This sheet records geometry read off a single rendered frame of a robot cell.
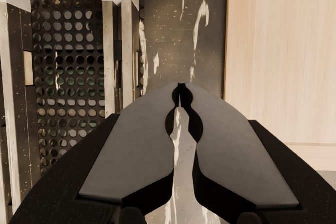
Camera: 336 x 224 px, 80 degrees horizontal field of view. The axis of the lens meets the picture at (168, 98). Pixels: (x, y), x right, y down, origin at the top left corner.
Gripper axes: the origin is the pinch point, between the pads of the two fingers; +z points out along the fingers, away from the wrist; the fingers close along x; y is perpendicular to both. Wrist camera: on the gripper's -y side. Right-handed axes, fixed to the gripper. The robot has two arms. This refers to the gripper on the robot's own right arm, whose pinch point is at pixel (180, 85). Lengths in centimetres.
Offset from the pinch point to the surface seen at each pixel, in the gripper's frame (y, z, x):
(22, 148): 29.1, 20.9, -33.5
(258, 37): 5.6, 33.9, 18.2
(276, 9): 0.2, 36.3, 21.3
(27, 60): 12.9, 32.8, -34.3
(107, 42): 6.6, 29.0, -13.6
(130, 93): 15.5, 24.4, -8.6
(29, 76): 16.4, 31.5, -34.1
